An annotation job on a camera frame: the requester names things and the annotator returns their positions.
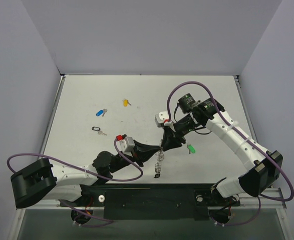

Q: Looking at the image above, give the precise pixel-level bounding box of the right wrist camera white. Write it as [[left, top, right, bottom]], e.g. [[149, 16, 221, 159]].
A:
[[155, 111, 173, 128]]

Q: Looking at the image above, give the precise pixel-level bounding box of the metal disc with keyrings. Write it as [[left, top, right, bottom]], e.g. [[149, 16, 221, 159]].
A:
[[155, 147, 164, 175]]

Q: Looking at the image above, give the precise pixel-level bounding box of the blue tag key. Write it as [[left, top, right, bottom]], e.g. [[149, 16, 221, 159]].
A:
[[96, 109, 108, 117]]

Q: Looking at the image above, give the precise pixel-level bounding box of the yellow tag key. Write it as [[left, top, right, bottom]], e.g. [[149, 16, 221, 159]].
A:
[[123, 99, 131, 107]]

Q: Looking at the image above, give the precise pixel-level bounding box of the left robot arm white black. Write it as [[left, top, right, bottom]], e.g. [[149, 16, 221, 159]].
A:
[[11, 137, 160, 209]]

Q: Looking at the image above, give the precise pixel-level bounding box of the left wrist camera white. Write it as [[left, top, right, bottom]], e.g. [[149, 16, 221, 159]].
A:
[[116, 134, 135, 153]]

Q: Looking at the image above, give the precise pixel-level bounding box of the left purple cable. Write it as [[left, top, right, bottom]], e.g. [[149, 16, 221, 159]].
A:
[[6, 138, 144, 228]]

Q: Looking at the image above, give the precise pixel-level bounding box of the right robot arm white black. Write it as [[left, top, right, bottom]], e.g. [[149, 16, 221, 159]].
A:
[[155, 93, 283, 205]]

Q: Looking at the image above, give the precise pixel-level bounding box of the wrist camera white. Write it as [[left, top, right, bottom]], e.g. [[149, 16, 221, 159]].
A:
[[116, 134, 135, 153], [155, 111, 173, 128]]

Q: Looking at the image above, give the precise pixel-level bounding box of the green tag key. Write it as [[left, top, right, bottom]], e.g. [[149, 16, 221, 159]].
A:
[[187, 144, 196, 154]]

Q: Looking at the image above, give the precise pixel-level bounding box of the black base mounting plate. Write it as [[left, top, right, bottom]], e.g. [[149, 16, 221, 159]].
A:
[[72, 183, 240, 221]]

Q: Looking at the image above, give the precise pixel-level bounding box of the purple cable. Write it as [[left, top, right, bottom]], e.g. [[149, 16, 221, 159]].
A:
[[6, 138, 144, 228], [166, 81, 294, 227]]

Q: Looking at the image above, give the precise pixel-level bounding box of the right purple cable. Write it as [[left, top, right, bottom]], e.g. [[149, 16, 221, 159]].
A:
[[166, 81, 294, 227]]

